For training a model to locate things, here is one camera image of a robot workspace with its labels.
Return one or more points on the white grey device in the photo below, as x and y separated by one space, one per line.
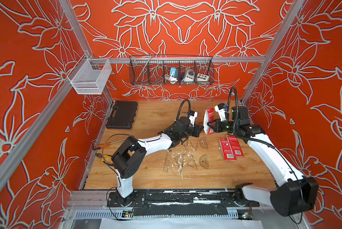
188 76

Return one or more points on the black wire basket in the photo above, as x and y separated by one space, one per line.
164 69

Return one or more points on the orange handled screwdriver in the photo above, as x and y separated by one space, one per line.
102 146

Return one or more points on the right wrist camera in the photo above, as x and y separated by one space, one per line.
221 109

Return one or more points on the white dotted cube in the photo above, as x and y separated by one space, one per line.
202 78

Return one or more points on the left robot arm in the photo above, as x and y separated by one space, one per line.
129 156

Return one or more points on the clear triangle ruler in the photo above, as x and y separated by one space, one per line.
191 162
191 144

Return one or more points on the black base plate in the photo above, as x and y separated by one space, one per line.
179 203

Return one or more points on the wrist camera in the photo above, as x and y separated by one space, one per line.
192 117
221 109

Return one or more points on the black tool case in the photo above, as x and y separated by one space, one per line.
122 115

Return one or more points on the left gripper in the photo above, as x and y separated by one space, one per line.
196 129

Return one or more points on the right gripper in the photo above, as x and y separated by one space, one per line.
217 125

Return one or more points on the clear protractor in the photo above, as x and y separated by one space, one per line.
203 161
204 143

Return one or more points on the white mesh basket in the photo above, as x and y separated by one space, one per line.
87 80

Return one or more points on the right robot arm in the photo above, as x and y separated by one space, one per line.
295 192

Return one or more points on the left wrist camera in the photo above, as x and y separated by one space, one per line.
192 117

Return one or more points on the blue white box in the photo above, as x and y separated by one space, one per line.
173 73

